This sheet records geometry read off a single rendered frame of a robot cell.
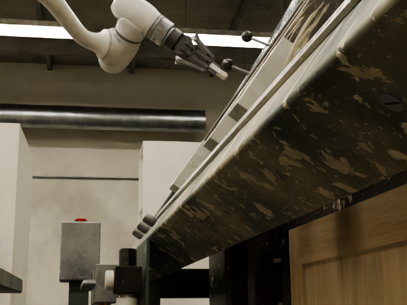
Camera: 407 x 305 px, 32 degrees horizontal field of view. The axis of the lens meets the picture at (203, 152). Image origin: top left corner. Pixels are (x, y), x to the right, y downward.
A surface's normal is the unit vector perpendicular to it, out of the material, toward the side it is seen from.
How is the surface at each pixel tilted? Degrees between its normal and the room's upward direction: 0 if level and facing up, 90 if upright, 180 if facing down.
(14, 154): 90
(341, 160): 146
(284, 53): 90
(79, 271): 90
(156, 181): 90
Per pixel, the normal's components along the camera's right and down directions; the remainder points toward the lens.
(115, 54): 0.20, 0.71
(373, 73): -0.55, 0.78
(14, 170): 0.15, -0.23
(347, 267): -0.98, -0.04
